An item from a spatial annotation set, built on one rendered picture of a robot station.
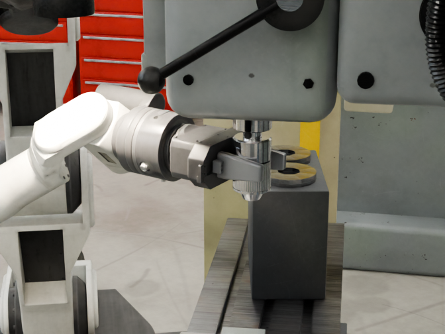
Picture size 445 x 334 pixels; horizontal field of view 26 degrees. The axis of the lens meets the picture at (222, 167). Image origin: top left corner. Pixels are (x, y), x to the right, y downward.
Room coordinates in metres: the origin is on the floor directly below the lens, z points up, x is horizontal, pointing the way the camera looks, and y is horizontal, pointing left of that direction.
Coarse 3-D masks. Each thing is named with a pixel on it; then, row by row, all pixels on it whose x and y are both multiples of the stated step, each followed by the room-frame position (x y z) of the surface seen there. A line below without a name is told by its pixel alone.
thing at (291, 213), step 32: (288, 160) 1.53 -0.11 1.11; (288, 192) 1.41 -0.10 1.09; (320, 192) 1.41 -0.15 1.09; (256, 224) 1.41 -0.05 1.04; (288, 224) 1.41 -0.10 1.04; (320, 224) 1.41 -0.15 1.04; (256, 256) 1.41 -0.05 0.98; (288, 256) 1.41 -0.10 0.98; (320, 256) 1.41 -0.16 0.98; (256, 288) 1.41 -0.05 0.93; (288, 288) 1.41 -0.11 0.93; (320, 288) 1.41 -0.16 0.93
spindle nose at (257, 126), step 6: (234, 120) 1.11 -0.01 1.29; (240, 120) 1.10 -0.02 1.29; (234, 126) 1.11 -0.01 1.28; (240, 126) 1.10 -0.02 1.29; (252, 126) 1.09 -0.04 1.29; (258, 126) 1.09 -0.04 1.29; (264, 126) 1.10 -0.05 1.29; (270, 126) 1.10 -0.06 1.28; (252, 132) 1.09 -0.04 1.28; (258, 132) 1.09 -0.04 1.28
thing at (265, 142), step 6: (234, 138) 1.11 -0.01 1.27; (240, 138) 1.11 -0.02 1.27; (264, 138) 1.11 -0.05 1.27; (270, 138) 1.11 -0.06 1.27; (234, 144) 1.11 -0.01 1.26; (240, 144) 1.10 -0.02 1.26; (246, 144) 1.09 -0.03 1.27; (252, 144) 1.09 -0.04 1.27; (258, 144) 1.09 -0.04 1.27; (264, 144) 1.10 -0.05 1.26; (270, 144) 1.11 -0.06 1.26
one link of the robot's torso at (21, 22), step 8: (8, 8) 1.64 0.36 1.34; (32, 8) 1.65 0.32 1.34; (0, 16) 1.69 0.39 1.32; (8, 16) 1.68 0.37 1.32; (16, 16) 1.67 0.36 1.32; (24, 16) 1.67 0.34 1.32; (32, 16) 1.67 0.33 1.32; (0, 24) 1.70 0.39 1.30; (8, 24) 1.70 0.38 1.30; (16, 24) 1.70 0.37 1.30; (24, 24) 1.70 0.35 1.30; (32, 24) 1.70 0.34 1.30; (40, 24) 1.71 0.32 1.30; (48, 24) 1.71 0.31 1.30; (56, 24) 1.72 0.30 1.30; (16, 32) 1.73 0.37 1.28; (24, 32) 1.74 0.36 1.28; (32, 32) 1.74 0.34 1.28; (40, 32) 1.74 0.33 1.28
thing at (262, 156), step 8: (232, 152) 1.11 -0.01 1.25; (240, 152) 1.10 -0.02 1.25; (248, 152) 1.09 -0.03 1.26; (256, 152) 1.09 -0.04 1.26; (264, 152) 1.10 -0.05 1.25; (256, 160) 1.09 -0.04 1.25; (264, 160) 1.10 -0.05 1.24; (264, 168) 1.10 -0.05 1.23; (264, 176) 1.10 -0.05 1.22; (232, 184) 1.11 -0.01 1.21; (240, 184) 1.10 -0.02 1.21; (248, 184) 1.09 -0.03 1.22; (256, 184) 1.09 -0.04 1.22; (264, 184) 1.10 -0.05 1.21; (240, 192) 1.10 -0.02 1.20; (248, 192) 1.09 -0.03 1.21; (256, 192) 1.09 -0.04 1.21; (264, 192) 1.10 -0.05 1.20
